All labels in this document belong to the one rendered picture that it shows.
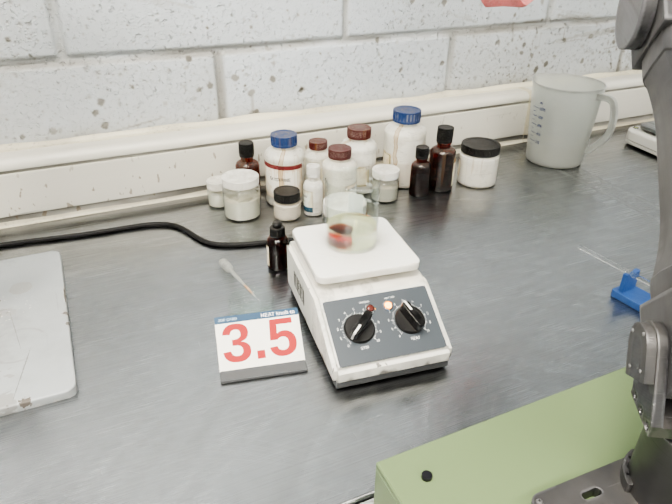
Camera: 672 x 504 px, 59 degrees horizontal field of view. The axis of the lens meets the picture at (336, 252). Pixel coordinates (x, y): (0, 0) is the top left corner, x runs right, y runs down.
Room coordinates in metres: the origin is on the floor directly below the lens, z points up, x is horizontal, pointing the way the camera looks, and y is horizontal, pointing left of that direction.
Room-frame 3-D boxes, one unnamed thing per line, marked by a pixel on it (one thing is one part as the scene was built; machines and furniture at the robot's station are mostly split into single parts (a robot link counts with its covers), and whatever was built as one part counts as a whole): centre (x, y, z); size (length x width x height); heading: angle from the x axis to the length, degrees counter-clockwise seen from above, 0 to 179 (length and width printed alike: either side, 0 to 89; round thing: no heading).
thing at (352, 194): (0.60, -0.02, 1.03); 0.07 x 0.06 x 0.08; 33
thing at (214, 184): (0.88, 0.19, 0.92); 0.04 x 0.04 x 0.04
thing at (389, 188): (0.91, -0.08, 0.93); 0.05 x 0.05 x 0.05
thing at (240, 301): (0.58, 0.10, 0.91); 0.06 x 0.06 x 0.02
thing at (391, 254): (0.60, -0.02, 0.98); 0.12 x 0.12 x 0.01; 18
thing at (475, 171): (0.99, -0.25, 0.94); 0.07 x 0.07 x 0.07
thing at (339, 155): (0.88, 0.00, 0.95); 0.06 x 0.06 x 0.10
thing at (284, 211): (0.84, 0.08, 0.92); 0.04 x 0.04 x 0.04
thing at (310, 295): (0.57, -0.03, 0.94); 0.22 x 0.13 x 0.08; 18
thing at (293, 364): (0.50, 0.08, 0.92); 0.09 x 0.06 x 0.04; 104
